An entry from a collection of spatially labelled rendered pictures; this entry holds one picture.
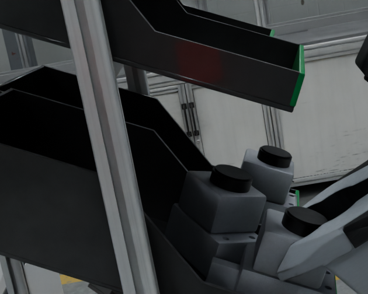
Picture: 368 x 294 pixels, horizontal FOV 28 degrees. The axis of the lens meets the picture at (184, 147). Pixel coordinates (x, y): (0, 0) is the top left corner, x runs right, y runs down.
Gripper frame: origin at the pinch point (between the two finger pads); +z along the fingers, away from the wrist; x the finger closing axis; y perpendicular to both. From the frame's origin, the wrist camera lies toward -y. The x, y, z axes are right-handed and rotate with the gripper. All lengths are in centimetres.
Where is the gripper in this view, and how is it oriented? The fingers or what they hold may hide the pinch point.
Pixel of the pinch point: (288, 240)
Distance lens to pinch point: 49.9
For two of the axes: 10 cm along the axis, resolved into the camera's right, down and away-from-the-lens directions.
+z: -8.1, 5.2, 2.7
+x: 1.6, -2.5, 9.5
